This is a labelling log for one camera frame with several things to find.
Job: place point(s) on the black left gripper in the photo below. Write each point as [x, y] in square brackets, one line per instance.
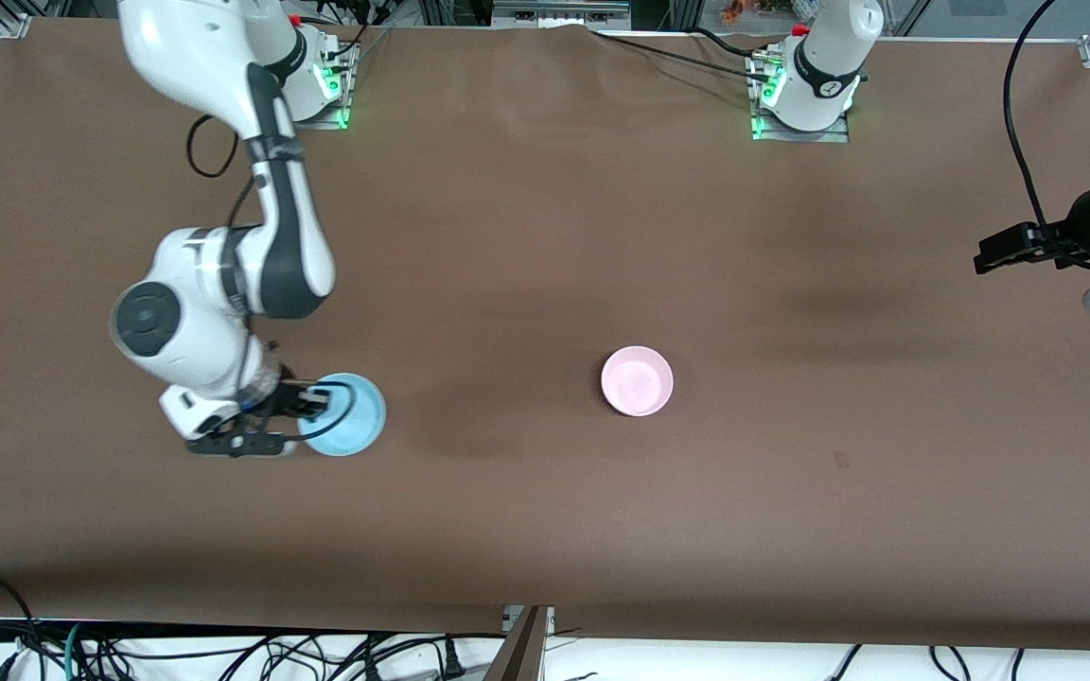
[1072, 234]

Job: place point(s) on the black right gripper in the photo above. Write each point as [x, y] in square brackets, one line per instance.
[287, 397]

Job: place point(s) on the blue plastic bowl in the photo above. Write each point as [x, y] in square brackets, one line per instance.
[356, 421]

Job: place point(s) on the pink plastic bowl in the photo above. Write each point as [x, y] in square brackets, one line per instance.
[637, 380]

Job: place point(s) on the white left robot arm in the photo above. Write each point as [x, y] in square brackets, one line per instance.
[829, 57]

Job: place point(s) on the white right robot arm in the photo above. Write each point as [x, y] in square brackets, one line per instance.
[223, 57]

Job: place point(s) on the black power plug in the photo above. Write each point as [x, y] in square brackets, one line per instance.
[451, 659]

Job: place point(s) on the brown table cloth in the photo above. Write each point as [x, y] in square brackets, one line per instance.
[602, 236]

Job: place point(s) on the orange plastic object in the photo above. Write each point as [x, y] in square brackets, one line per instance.
[739, 11]

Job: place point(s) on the grey metal box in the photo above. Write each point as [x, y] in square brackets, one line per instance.
[559, 14]

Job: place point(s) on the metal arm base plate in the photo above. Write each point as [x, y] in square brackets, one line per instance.
[800, 135]
[318, 121]

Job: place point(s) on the aluminium profile post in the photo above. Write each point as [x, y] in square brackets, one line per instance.
[521, 653]

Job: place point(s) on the aluminium frame post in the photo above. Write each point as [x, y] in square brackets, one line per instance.
[687, 11]

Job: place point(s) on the aluminium frame corner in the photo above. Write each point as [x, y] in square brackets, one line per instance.
[13, 24]

